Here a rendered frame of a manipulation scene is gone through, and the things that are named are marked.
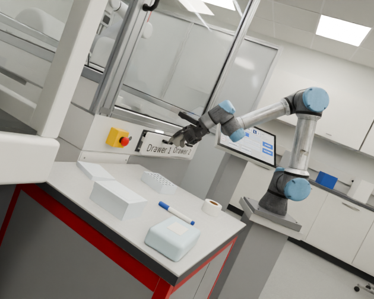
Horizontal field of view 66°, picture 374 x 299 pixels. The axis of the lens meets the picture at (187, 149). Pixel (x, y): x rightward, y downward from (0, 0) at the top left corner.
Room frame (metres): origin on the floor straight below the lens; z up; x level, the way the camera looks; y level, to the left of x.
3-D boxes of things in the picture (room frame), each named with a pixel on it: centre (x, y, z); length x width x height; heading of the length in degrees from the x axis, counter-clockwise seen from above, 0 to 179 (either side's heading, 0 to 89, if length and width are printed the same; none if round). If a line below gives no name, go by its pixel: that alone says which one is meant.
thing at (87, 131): (1.70, 0.58, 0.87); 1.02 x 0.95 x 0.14; 156
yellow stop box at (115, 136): (1.16, 0.28, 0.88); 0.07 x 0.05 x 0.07; 156
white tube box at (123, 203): (0.76, 0.12, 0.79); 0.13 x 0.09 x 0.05; 65
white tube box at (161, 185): (1.12, 0.05, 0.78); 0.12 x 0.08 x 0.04; 50
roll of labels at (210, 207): (1.09, -0.18, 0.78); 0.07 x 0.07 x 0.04
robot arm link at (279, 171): (1.52, -0.54, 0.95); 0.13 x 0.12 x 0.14; 5
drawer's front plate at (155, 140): (1.46, 0.14, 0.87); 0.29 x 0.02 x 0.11; 156
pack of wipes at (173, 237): (0.69, -0.06, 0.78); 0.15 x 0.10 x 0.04; 162
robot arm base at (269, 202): (1.52, -0.54, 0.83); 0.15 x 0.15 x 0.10
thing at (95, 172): (0.97, 0.26, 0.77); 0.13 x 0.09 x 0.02; 47
